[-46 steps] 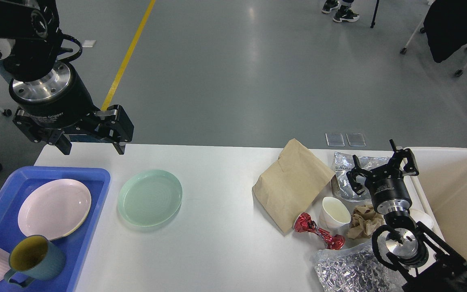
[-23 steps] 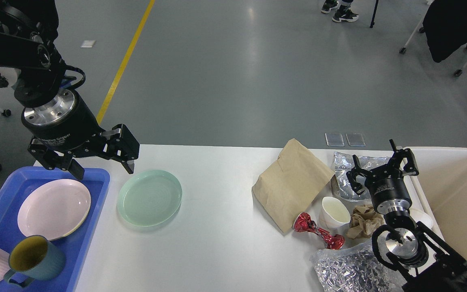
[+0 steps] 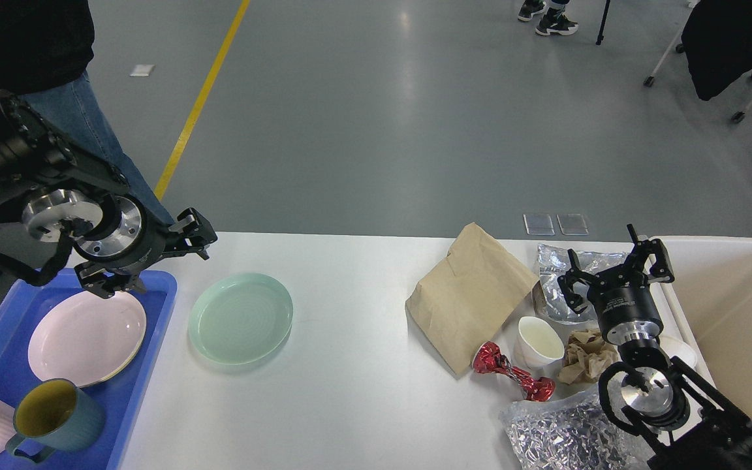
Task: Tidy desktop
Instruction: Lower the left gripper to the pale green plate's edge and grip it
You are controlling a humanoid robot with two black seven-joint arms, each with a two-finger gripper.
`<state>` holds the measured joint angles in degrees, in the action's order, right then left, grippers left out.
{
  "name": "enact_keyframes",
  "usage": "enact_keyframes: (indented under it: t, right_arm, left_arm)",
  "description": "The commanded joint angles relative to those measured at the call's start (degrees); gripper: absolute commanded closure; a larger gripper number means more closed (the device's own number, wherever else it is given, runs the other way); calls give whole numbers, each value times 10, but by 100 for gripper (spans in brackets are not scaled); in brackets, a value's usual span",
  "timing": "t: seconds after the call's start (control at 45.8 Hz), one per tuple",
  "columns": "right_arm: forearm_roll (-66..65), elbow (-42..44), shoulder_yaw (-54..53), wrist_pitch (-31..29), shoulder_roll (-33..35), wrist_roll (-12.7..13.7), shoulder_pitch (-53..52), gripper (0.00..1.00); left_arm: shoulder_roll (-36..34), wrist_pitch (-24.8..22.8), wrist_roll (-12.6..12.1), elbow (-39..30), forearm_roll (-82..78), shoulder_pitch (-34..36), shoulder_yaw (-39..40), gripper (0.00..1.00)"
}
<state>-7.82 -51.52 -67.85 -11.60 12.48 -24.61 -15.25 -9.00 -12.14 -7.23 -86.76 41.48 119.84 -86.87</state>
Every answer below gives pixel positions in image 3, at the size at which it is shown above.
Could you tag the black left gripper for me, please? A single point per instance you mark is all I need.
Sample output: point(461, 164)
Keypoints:
point(130, 239)

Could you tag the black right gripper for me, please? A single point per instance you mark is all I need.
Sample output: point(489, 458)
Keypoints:
point(624, 307)

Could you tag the light green plate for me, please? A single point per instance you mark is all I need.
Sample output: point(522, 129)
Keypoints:
point(241, 319)

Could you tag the dark teal mug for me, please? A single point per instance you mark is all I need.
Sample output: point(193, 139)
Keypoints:
point(54, 416)

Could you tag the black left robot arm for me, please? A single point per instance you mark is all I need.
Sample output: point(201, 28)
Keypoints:
point(62, 194)

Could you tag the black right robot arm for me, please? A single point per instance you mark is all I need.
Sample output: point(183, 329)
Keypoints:
point(685, 420)

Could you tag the crumpled brown paper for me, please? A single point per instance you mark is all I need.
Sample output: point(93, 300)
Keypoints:
point(587, 356)

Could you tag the white lid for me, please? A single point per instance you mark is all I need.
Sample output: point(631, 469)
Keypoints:
point(674, 347)

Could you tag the pink plate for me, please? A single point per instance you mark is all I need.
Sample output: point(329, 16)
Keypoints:
point(86, 339)

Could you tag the white paper cup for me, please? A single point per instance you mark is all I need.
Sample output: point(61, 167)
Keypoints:
point(537, 344)

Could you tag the beige plastic bin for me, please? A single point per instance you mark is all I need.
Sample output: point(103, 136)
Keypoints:
point(712, 299)

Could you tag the brown paper bag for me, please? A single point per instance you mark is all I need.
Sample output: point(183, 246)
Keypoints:
point(467, 297)

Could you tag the red foil wrapper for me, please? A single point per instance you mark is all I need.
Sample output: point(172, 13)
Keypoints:
point(490, 360)

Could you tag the crumpled silver foil bag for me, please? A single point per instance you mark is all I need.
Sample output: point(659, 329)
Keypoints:
point(571, 433)

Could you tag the blue plastic tray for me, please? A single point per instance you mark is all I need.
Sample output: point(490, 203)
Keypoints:
point(121, 396)

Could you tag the person in black and jeans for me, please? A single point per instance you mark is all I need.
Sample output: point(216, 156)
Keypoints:
point(45, 48)

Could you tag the black jacket on chair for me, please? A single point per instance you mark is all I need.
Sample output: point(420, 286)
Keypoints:
point(716, 41)

